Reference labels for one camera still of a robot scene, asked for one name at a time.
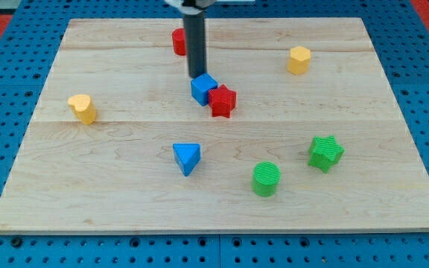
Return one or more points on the green cylinder block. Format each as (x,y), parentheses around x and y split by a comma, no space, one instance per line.
(265,179)

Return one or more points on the blue triangle block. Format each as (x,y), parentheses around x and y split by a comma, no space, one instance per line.
(187,156)

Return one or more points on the red star block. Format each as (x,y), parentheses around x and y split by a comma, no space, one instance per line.
(222,101)

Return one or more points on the green star block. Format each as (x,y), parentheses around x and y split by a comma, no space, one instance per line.
(324,152)

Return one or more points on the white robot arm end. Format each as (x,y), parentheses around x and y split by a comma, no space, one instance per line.
(193,7)

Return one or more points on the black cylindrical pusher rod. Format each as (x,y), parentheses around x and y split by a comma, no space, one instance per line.
(195,43)

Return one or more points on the yellow hexagon block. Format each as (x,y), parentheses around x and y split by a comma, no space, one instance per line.
(299,60)

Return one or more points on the blue cube block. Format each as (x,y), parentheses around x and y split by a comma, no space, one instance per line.
(200,87)

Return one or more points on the wooden board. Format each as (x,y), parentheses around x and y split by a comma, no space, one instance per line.
(118,175)

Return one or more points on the red cylinder block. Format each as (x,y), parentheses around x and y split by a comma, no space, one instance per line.
(178,41)

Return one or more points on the yellow heart block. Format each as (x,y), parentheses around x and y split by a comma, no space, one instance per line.
(83,108)

